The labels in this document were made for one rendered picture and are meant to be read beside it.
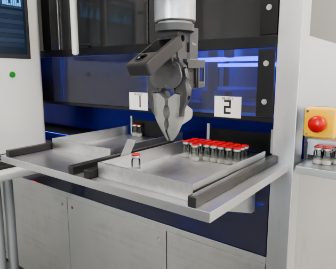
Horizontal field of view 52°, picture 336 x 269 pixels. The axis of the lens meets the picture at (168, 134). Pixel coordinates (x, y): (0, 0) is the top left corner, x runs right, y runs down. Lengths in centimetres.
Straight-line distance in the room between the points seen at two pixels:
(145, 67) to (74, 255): 125
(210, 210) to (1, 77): 103
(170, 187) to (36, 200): 122
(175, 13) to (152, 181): 32
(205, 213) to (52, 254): 131
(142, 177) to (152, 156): 23
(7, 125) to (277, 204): 101
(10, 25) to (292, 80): 102
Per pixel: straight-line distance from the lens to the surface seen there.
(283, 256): 106
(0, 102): 144
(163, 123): 65
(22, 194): 193
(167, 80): 63
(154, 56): 58
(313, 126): 89
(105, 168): 79
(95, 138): 125
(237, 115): 100
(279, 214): 101
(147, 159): 93
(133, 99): 122
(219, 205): 65
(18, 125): 148
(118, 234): 142
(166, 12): 63
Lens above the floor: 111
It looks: 10 degrees down
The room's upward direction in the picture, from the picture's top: straight up
